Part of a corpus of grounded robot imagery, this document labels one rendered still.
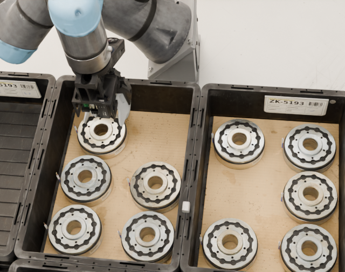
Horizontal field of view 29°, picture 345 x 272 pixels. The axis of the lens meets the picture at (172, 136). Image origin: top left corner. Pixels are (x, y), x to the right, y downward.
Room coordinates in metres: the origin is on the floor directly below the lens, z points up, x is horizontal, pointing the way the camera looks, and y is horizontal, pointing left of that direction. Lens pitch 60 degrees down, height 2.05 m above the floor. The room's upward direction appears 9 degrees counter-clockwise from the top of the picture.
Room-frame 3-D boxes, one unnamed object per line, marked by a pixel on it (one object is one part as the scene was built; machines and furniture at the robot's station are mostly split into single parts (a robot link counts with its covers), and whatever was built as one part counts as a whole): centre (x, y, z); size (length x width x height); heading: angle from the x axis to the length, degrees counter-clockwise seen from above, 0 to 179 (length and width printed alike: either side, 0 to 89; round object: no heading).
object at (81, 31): (0.72, 0.12, 1.24); 0.09 x 0.08 x 0.11; 14
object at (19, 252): (0.62, 0.12, 0.92); 0.40 x 0.30 x 0.02; 165
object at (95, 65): (0.71, 0.12, 1.16); 0.08 x 0.08 x 0.05
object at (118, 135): (0.74, 0.14, 0.86); 0.10 x 0.10 x 0.01
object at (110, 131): (0.74, 0.14, 0.86); 0.05 x 0.05 x 0.01
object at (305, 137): (0.63, -0.27, 0.86); 0.05 x 0.05 x 0.01
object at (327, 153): (0.63, -0.27, 0.86); 0.10 x 0.10 x 0.01
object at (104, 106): (0.71, 0.12, 1.08); 0.09 x 0.08 x 0.12; 165
